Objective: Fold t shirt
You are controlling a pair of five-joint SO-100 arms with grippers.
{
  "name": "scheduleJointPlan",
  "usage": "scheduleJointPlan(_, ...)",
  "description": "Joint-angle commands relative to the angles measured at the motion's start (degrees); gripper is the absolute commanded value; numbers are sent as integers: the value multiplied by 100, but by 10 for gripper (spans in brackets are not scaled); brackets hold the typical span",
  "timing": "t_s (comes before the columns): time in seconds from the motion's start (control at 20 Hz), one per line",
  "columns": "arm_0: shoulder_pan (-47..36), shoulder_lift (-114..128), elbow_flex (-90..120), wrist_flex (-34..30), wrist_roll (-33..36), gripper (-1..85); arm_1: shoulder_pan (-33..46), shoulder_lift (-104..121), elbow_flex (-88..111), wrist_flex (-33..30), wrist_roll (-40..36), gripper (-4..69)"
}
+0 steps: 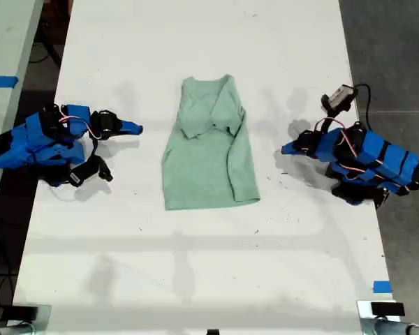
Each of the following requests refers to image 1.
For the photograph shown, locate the pale green T-shirt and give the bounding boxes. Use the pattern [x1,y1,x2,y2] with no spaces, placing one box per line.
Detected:
[160,73,262,211]

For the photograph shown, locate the short blue tape strip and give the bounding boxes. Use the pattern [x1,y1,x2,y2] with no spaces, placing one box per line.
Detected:
[372,280,393,294]

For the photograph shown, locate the small black box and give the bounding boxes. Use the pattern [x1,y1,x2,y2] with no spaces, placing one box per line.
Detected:
[370,301,405,317]
[8,305,39,320]

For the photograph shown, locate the grey pipe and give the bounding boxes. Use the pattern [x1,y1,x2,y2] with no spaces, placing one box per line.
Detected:
[0,322,36,335]
[373,319,419,335]

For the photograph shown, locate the black camera box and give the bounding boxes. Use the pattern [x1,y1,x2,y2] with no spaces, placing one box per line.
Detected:
[68,155,113,188]
[321,83,359,114]

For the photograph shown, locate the black camera cable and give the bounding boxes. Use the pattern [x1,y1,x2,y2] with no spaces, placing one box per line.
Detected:
[354,82,373,128]

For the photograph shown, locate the metal table bracket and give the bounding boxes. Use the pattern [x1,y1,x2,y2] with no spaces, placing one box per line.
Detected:
[6,304,52,327]
[356,299,406,329]

